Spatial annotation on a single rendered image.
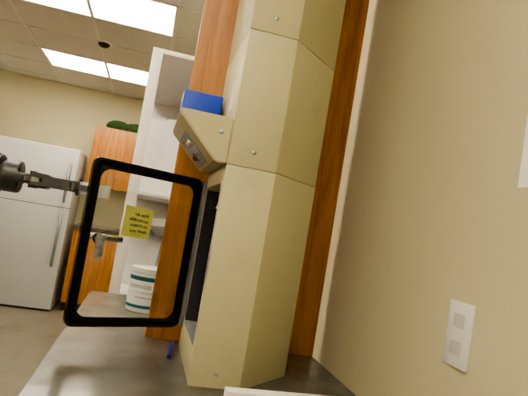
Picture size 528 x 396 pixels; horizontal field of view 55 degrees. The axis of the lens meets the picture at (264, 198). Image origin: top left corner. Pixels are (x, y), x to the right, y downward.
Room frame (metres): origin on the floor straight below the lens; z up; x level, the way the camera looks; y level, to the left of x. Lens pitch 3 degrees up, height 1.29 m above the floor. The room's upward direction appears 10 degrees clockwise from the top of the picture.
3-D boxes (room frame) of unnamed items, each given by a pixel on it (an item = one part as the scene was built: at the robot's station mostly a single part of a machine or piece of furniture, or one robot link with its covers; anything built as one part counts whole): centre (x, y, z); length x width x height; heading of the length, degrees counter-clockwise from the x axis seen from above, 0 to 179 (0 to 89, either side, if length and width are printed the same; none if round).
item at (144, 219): (1.28, 0.29, 1.19); 0.30 x 0.01 x 0.40; 129
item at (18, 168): (1.19, 0.56, 1.31); 0.09 x 0.08 x 0.07; 103
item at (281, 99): (1.26, 0.00, 1.33); 0.32 x 0.25 x 0.77; 13
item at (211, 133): (1.22, 0.18, 1.46); 0.32 x 0.12 x 0.10; 13
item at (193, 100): (1.32, 0.20, 1.56); 0.10 x 0.10 x 0.09; 13
